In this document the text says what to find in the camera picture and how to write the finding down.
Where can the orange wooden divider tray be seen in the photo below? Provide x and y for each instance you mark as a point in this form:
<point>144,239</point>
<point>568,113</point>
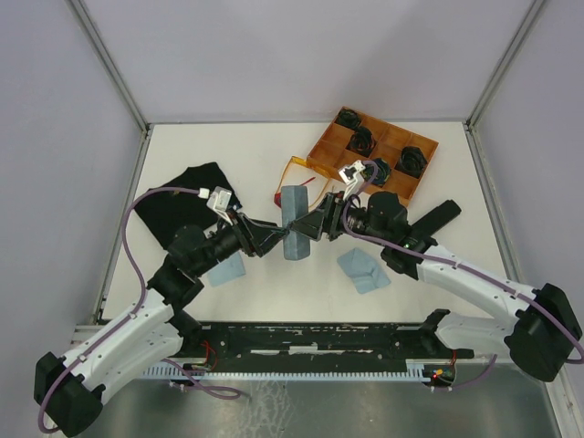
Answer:
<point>331,153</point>

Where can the orange sunglasses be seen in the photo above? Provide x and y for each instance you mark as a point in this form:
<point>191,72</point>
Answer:
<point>299,172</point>

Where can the right aluminium frame post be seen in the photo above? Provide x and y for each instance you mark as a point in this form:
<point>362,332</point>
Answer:
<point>519,38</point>

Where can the left aluminium frame post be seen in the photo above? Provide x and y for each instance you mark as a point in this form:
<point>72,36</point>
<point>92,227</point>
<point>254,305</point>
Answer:
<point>89,27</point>

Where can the rolled dark tie top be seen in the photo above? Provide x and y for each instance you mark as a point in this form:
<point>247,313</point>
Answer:
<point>348,118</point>

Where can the grey-blue glasses case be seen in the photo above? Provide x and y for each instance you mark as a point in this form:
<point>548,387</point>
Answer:
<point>294,204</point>

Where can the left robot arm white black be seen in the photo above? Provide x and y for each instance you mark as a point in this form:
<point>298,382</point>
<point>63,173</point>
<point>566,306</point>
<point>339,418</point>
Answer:
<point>72,389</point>

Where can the light blue cloth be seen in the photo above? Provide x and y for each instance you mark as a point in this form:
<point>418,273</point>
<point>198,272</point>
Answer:
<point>363,271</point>
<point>228,270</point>

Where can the white slotted cable duct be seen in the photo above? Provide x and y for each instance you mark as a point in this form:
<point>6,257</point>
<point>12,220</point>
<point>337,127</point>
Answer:
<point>410,371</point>

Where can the black folded t-shirt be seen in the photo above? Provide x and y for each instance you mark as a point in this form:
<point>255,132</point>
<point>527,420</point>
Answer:
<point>164,214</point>

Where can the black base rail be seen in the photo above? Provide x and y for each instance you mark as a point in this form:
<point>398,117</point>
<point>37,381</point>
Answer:
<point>316,346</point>

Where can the rolled dark tie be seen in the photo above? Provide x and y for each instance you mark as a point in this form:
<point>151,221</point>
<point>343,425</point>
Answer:
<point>348,118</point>
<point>362,142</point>
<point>412,162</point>

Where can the aluminium frame post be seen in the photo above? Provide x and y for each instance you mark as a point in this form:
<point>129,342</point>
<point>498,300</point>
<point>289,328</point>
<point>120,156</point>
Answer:
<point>89,27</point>
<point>519,38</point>

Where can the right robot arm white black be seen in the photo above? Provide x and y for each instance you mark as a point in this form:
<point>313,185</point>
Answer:
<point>534,327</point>

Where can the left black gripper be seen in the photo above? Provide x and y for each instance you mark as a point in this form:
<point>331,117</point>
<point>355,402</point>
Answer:
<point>249,238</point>

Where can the red sunglasses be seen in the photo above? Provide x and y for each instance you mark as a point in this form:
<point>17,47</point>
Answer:
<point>277,195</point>

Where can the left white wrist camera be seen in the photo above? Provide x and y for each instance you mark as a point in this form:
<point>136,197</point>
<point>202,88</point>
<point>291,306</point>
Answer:
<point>219,200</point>

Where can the black glasses case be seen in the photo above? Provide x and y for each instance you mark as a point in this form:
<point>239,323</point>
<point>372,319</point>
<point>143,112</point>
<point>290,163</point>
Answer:
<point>439,217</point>

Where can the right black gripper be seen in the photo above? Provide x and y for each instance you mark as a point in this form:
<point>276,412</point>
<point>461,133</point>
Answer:
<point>328,219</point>

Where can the rolled dark tie right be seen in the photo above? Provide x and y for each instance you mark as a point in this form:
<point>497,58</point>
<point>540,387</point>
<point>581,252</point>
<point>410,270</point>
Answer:
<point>412,162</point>

